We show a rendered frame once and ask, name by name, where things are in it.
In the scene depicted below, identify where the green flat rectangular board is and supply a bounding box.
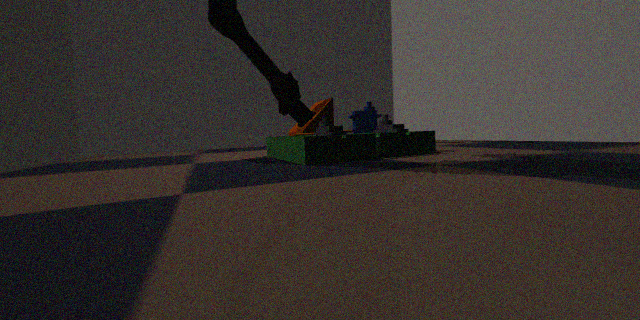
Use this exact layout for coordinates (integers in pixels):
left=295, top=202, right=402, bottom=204
left=267, top=115, right=436, bottom=165

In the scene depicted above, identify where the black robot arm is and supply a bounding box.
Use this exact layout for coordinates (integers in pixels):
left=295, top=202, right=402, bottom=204
left=208, top=0, right=316, bottom=127

